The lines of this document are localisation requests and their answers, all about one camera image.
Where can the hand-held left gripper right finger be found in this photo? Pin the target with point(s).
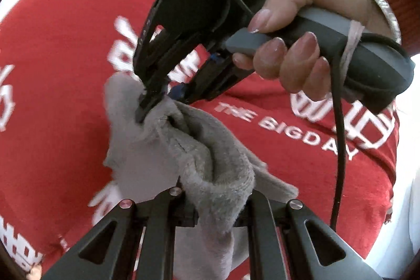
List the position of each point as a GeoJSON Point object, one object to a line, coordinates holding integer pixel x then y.
{"type": "Point", "coordinates": [259, 217]}

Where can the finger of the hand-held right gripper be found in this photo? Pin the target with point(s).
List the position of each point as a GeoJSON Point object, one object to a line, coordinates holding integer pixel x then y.
{"type": "Point", "coordinates": [210, 80]}
{"type": "Point", "coordinates": [152, 83]}

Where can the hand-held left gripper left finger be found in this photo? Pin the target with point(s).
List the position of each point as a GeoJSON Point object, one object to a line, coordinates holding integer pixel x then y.
{"type": "Point", "coordinates": [164, 211]}

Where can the grey knit sweater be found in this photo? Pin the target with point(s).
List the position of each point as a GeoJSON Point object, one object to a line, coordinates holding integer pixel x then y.
{"type": "Point", "coordinates": [210, 162]}

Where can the red printed blanket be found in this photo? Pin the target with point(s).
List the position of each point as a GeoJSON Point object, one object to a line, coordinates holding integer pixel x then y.
{"type": "Point", "coordinates": [65, 86]}

